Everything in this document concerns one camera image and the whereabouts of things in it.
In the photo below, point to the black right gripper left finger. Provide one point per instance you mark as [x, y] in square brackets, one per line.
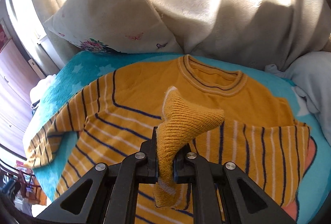
[106, 194]

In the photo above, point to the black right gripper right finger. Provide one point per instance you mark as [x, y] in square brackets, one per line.
[224, 193]

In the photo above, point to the yellow striped knit sweater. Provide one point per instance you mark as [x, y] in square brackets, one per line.
[225, 116]

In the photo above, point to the teal cartoon fleece blanket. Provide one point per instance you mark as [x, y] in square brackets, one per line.
[86, 67]

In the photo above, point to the light blue plush pillow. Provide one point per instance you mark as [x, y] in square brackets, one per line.
[311, 75]

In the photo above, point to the floral cream pillow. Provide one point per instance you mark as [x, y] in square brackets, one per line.
[113, 26]

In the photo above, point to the beige star curtain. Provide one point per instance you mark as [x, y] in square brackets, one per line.
[252, 33]

